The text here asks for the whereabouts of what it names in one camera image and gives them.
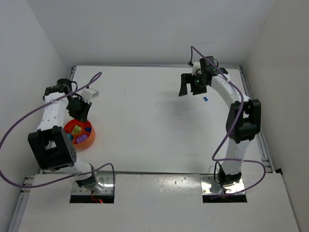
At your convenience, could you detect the green lego brick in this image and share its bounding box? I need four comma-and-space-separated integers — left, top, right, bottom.
71, 125, 82, 135

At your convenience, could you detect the orange divided round container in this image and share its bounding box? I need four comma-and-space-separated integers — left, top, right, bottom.
64, 119, 96, 150

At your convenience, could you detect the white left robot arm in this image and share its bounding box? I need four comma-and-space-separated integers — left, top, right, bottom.
28, 79, 98, 191

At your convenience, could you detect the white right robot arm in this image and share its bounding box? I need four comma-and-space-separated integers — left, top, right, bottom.
179, 56, 261, 186

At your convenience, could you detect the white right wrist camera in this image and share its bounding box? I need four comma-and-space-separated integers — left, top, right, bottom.
191, 62, 201, 75

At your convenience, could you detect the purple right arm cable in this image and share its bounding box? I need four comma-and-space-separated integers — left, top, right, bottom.
187, 45, 267, 197

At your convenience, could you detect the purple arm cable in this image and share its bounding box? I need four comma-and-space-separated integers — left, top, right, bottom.
0, 72, 115, 188
187, 45, 267, 197

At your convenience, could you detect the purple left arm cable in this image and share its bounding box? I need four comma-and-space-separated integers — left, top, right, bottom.
0, 72, 115, 188

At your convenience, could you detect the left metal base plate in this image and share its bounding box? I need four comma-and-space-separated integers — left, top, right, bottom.
71, 172, 114, 197

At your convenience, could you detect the metal base plate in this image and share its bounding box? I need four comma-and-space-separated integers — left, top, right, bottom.
200, 174, 245, 196
71, 172, 114, 197

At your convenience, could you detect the aluminium frame rail right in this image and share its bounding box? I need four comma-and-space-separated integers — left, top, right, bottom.
239, 66, 275, 173

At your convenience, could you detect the aluminium frame rail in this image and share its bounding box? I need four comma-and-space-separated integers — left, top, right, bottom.
7, 65, 77, 232
239, 66, 275, 173

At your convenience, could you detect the aluminium frame rail left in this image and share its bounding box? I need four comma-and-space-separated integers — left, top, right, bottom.
7, 65, 77, 232

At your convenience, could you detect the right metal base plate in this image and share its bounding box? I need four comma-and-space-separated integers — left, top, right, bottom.
200, 174, 245, 196

